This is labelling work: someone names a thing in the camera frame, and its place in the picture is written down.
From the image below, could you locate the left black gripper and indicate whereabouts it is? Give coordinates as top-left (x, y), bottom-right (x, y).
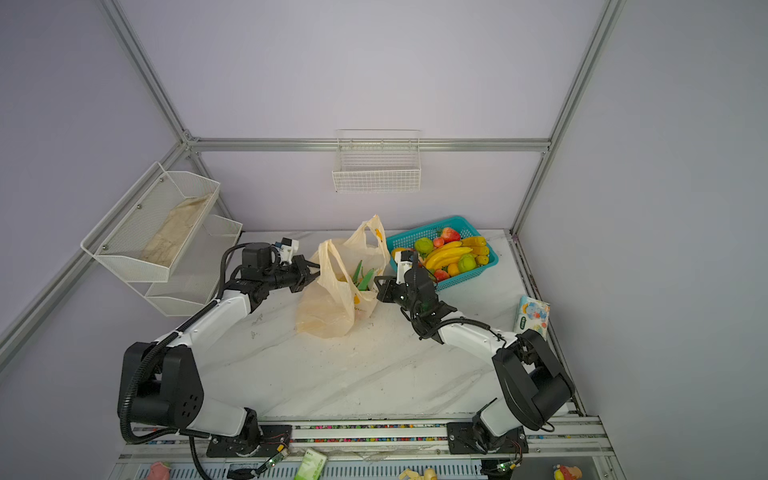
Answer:
top-left (264, 255), bottom-right (327, 294)

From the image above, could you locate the cream banana print plastic bag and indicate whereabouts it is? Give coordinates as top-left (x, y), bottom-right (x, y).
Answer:
top-left (296, 215), bottom-right (391, 339)

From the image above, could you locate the teal plastic fruit basket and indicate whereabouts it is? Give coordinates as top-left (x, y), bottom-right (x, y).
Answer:
top-left (387, 216), bottom-right (498, 290)

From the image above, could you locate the red fake strawberry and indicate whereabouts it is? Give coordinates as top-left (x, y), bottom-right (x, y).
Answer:
top-left (440, 227), bottom-right (461, 244)

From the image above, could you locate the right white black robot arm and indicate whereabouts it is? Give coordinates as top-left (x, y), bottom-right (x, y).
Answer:
top-left (374, 261), bottom-right (575, 455)

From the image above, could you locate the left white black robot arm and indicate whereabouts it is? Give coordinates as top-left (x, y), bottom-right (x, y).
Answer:
top-left (117, 238), bottom-right (320, 478)

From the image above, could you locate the green fake apple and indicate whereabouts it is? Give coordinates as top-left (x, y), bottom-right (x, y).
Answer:
top-left (413, 237), bottom-right (434, 257)

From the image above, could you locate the yellow fake banana bunch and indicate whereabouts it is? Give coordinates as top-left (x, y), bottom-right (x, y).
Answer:
top-left (424, 236), bottom-right (490, 271)

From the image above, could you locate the lower white mesh shelf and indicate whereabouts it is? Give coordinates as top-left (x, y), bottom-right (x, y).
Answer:
top-left (144, 214), bottom-right (242, 317)

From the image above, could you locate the white mesh shelf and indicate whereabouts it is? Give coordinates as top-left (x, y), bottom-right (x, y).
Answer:
top-left (144, 214), bottom-right (242, 317)
top-left (80, 163), bottom-right (220, 283)

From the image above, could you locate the beige cloth in shelf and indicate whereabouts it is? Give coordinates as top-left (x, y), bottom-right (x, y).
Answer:
top-left (139, 195), bottom-right (211, 267)

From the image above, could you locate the colourful tissue pack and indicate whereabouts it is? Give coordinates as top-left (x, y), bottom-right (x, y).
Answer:
top-left (513, 295), bottom-right (551, 340)

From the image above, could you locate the upper white mesh shelf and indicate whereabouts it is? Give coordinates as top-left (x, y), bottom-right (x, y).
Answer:
top-left (80, 163), bottom-right (220, 283)

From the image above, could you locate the green white packet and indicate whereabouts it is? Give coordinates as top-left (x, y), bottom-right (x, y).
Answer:
top-left (294, 448), bottom-right (328, 480)

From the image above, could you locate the red yellow toy figure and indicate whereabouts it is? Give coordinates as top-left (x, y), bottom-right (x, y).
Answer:
top-left (553, 464), bottom-right (583, 480)

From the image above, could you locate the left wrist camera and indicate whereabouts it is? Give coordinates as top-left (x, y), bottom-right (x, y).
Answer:
top-left (274, 237), bottom-right (299, 265)

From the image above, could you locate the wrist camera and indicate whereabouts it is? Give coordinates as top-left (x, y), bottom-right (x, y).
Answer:
top-left (394, 249), bottom-right (419, 284)
top-left (274, 237), bottom-right (299, 265)

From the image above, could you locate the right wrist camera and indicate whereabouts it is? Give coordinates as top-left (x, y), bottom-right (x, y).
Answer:
top-left (394, 249), bottom-right (419, 284)

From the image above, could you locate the white wire wall basket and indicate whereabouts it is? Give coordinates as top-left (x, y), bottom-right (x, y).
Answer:
top-left (332, 129), bottom-right (422, 194)

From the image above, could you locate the aluminium frame back bar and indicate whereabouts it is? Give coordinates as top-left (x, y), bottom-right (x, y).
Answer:
top-left (188, 138), bottom-right (551, 152)

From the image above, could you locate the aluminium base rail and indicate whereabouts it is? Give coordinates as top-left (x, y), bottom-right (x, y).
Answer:
top-left (107, 415), bottom-right (628, 480)

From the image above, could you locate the beige toy below rail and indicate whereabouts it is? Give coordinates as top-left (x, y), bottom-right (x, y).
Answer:
top-left (398, 468), bottom-right (438, 480)

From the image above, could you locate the pink toy below rail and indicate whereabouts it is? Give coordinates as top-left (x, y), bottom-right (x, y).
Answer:
top-left (145, 462), bottom-right (171, 480)

